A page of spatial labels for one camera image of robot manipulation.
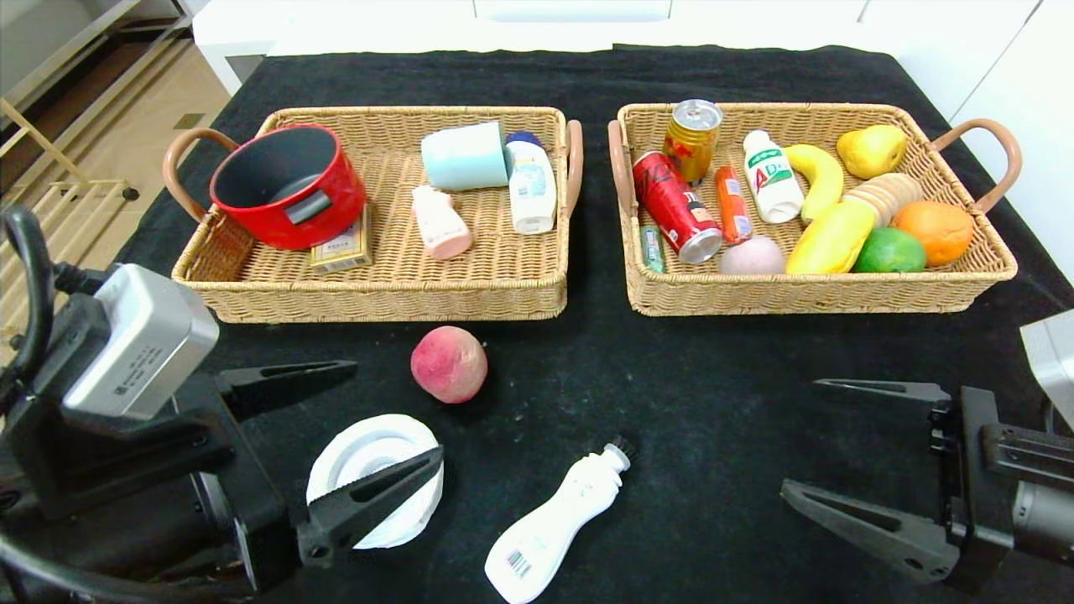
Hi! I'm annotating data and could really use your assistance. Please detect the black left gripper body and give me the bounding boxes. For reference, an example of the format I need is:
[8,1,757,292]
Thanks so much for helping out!
[112,372,302,592]

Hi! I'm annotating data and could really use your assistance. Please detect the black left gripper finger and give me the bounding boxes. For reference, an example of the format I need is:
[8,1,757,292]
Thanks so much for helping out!
[295,445,446,570]
[215,358,359,423]

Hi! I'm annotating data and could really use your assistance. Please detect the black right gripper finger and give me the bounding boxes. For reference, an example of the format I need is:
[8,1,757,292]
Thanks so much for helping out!
[811,377,952,404]
[779,478,961,585]

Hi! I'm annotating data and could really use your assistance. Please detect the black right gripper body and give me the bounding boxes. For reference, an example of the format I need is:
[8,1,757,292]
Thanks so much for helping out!
[927,385,1074,596]

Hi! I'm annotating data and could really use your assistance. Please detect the white round bowl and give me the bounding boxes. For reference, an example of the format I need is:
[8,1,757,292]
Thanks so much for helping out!
[306,414,445,550]

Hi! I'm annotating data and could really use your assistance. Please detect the yellow mango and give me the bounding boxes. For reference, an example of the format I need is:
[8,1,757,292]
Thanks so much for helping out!
[785,200,878,275]

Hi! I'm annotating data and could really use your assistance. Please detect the pale purple round bun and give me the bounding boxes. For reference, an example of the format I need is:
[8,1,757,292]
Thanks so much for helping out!
[719,236,786,276]

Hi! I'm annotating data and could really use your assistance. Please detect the orange red sausage stick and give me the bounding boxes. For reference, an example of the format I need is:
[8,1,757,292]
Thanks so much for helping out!
[714,164,753,246]

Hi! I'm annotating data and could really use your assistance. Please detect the green lime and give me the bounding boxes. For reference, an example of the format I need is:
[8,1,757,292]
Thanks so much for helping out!
[852,227,928,273]

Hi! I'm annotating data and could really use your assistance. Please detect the small yellow box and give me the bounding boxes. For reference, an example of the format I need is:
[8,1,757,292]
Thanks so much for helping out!
[309,204,373,275]

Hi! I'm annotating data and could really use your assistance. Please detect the red cooking pot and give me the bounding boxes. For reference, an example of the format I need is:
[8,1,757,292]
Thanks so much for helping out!
[210,123,368,252]

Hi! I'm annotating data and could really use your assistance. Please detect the orange fruit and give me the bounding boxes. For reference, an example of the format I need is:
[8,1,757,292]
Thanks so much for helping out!
[891,200,976,268]

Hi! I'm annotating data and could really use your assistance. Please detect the red pink peach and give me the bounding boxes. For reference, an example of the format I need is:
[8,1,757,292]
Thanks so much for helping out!
[409,325,488,405]

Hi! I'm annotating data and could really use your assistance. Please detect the striped tan bread roll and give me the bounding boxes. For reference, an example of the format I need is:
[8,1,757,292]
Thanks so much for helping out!
[842,173,924,227]

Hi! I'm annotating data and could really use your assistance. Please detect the white brush cap bottle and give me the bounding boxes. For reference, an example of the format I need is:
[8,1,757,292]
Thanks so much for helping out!
[484,436,639,604]

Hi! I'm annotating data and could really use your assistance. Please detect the yellow banana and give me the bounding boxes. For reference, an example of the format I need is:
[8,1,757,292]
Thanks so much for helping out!
[785,144,845,224]

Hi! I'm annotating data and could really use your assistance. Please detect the white milk bottle green label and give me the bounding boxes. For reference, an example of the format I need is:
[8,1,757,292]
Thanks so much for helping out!
[743,129,805,225]

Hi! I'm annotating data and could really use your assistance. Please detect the pink small bottle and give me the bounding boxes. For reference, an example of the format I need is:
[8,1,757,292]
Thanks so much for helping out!
[411,185,473,261]

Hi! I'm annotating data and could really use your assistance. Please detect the yellow pear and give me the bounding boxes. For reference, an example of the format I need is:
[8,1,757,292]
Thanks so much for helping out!
[836,124,908,180]

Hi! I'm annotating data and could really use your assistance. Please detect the black tablecloth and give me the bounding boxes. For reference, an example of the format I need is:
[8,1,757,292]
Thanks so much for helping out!
[109,44,1074,604]

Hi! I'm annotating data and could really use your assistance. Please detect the green small tube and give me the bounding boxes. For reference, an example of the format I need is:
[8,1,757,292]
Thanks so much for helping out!
[639,220,668,275]

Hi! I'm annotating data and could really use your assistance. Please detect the red cola can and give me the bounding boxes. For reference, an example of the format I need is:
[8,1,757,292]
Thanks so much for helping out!
[632,151,725,266]

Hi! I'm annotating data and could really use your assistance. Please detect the light blue cup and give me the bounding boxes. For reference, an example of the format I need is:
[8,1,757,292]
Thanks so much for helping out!
[420,122,510,192]

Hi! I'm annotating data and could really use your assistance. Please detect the gold drink can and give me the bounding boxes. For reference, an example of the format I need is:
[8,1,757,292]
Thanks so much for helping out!
[662,100,723,186]

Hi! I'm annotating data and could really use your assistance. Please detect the white bottle blue cap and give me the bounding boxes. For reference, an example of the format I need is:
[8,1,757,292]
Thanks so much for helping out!
[505,131,558,236]

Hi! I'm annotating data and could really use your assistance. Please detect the white low cabinet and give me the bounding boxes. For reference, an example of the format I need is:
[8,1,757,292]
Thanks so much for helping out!
[191,0,890,95]

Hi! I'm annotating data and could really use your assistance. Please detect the grey metal shelf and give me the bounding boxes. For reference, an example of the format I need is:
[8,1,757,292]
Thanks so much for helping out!
[0,0,196,102]

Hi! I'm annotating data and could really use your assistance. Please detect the woven wicker basket brown handles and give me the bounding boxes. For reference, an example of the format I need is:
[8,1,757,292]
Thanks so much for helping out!
[607,102,1023,318]
[162,106,584,325]

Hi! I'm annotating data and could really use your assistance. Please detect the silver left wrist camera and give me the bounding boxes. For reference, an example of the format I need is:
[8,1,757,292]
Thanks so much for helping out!
[63,263,221,420]

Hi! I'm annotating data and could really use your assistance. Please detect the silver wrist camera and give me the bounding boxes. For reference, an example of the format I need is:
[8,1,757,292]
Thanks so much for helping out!
[63,263,221,420]
[1019,309,1074,408]

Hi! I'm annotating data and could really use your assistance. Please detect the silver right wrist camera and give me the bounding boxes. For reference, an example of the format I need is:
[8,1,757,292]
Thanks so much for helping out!
[1019,309,1074,408]

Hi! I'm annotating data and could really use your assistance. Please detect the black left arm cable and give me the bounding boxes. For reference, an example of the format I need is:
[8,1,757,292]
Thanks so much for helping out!
[0,206,110,395]

